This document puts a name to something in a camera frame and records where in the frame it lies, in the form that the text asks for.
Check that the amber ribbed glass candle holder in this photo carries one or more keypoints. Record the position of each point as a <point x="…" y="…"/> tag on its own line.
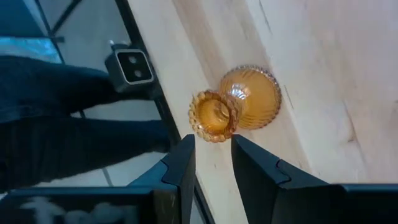
<point x="255" y="99"/>

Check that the person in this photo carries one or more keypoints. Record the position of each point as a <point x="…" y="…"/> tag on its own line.
<point x="62" y="140"/>

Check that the black metal table frame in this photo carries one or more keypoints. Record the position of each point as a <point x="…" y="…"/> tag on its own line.
<point x="129" y="18"/>

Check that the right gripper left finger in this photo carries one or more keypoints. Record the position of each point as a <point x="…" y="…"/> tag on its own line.
<point x="177" y="186"/>

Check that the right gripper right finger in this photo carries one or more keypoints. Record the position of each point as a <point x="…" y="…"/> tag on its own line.
<point x="264" y="193"/>

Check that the silver-framed table camera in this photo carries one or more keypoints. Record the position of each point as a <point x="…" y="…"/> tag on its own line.
<point x="133" y="67"/>

